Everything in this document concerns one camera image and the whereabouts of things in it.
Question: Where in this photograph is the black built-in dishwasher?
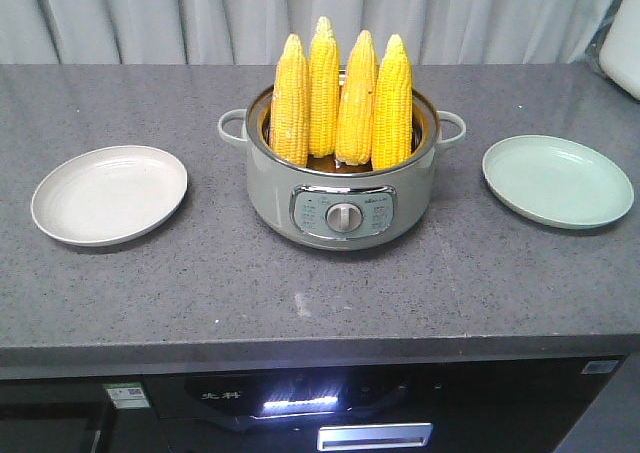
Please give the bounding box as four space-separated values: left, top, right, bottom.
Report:
1 376 170 452

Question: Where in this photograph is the white pleated curtain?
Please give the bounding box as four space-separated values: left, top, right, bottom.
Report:
1 0 620 65

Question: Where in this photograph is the corn cob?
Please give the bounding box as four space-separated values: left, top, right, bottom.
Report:
335 30 377 165
309 16 340 158
269 33 310 167
371 34 412 171

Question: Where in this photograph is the black built-in disinfection cabinet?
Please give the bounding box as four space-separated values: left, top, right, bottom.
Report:
144 356 620 452

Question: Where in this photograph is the light green round plate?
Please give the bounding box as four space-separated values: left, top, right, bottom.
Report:
482 135 635 230

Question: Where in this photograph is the green electric cooking pot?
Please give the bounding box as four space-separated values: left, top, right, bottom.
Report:
217 83 467 251

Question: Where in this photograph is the beige round plate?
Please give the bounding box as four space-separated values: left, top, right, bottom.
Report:
30 145 188 247

